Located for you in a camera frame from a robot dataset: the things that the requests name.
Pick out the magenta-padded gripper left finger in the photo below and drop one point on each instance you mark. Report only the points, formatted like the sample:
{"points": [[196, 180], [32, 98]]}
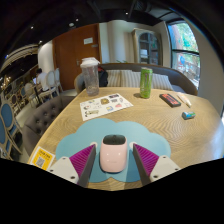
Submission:
{"points": [[63, 168]]}

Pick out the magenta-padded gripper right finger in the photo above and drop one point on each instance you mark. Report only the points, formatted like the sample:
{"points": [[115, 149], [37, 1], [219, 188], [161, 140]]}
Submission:
{"points": [[163, 166]]}

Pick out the pink computer mouse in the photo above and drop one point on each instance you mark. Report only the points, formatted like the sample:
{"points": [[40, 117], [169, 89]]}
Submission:
{"points": [[113, 155]]}

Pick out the blue cloud-shaped mouse pad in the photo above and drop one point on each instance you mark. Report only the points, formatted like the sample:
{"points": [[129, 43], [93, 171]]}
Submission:
{"points": [[100, 128]]}

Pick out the yellow code sticker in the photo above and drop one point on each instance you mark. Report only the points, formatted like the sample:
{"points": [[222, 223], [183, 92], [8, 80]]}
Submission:
{"points": [[41, 158]]}

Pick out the grey tufted armchair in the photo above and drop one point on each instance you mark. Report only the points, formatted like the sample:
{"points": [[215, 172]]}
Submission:
{"points": [[45, 118]]}

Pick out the small green blue pack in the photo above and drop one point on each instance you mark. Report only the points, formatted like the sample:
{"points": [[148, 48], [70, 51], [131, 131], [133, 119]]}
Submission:
{"points": [[188, 115]]}

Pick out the black and red box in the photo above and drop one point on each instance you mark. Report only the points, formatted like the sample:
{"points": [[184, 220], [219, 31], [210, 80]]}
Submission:
{"points": [[170, 100]]}

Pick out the group of dining chairs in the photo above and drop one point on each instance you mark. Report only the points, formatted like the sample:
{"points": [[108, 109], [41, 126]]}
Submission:
{"points": [[8, 126]]}

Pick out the white squeeze tube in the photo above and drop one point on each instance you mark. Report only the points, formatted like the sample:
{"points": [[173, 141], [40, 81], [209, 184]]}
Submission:
{"points": [[184, 99]]}

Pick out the white sticker sheet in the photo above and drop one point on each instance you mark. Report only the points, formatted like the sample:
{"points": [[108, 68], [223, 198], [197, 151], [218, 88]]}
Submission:
{"points": [[103, 106]]}

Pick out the striped cushion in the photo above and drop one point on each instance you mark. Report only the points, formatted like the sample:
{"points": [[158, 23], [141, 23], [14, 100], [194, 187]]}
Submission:
{"points": [[130, 78], [114, 78], [162, 81]]}

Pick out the green drink can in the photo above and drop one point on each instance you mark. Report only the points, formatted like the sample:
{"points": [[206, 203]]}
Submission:
{"points": [[146, 83]]}

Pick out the brown curved sofa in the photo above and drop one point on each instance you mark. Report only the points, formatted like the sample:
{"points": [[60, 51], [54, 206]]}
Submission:
{"points": [[183, 81]]}

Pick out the person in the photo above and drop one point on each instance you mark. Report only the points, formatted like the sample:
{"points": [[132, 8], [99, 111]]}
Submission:
{"points": [[41, 79]]}

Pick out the clear plastic shaker bottle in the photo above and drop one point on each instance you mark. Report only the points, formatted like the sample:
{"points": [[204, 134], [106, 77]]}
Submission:
{"points": [[90, 78]]}

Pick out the black bag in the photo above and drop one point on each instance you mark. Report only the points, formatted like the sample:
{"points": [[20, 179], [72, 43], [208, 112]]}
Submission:
{"points": [[103, 76]]}

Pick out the brown wooden door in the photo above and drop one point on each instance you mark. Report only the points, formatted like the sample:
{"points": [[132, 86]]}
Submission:
{"points": [[71, 56]]}

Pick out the large dark-framed window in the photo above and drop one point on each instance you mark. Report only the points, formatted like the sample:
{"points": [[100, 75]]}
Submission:
{"points": [[185, 53]]}

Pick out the glass-door cabinet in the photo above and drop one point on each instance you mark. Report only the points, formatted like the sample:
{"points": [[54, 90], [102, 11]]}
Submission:
{"points": [[148, 46]]}

